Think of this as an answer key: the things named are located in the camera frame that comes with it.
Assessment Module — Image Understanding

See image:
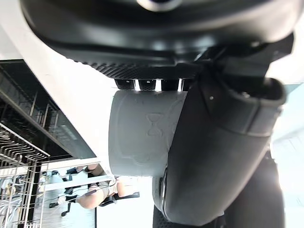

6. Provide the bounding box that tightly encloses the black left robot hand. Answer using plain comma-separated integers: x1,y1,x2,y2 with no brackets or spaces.
18,0,304,228

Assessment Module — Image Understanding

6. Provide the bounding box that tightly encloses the grey embossed cup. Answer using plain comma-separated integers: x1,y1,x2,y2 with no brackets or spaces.
108,90,191,179

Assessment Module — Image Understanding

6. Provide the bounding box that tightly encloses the black dishwasher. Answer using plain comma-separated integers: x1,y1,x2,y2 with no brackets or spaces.
0,59,97,160

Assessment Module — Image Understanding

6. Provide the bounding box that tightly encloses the person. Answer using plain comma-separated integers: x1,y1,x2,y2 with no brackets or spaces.
77,163,141,210

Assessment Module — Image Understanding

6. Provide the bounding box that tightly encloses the metal wire dishwasher rack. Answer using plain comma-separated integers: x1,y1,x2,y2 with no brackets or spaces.
0,123,51,228

